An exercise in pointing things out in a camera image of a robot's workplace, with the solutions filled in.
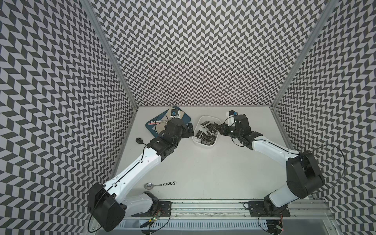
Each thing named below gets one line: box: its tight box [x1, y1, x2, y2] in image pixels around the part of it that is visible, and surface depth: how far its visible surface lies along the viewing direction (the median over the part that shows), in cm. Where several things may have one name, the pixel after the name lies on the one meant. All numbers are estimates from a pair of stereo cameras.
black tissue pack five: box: [200, 138, 215, 146], surface depth 97 cm
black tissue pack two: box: [195, 130, 209, 140], surface depth 98 cm
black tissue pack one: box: [200, 120, 212, 128], surface depth 104 cm
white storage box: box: [191, 115, 222, 148], surface depth 99 cm
